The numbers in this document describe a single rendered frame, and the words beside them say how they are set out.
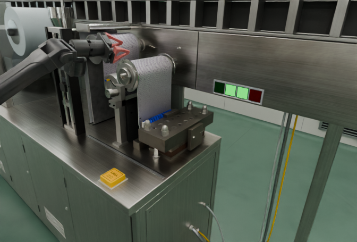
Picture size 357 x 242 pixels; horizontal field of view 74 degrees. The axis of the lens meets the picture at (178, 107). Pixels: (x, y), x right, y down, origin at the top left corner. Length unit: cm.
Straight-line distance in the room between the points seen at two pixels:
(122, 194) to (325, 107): 83
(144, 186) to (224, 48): 70
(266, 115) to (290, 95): 266
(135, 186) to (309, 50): 83
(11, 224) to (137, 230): 150
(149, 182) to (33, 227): 142
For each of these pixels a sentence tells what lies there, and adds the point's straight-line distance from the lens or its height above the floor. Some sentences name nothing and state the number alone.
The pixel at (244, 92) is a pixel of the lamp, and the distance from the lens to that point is 112.
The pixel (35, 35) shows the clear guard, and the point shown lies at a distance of 193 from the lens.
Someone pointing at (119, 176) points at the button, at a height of 92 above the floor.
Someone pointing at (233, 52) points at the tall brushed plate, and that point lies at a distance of 112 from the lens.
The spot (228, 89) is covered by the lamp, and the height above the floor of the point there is 119.
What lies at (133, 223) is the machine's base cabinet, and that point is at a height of 80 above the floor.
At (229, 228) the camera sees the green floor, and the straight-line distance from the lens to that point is 206.
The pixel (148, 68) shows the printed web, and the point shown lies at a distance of 110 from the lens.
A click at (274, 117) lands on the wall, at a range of 369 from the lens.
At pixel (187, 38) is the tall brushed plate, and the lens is 125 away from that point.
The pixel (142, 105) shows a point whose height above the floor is 111.
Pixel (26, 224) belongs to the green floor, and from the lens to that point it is 230.
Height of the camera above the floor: 152
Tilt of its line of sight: 22 degrees down
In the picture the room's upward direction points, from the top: 2 degrees clockwise
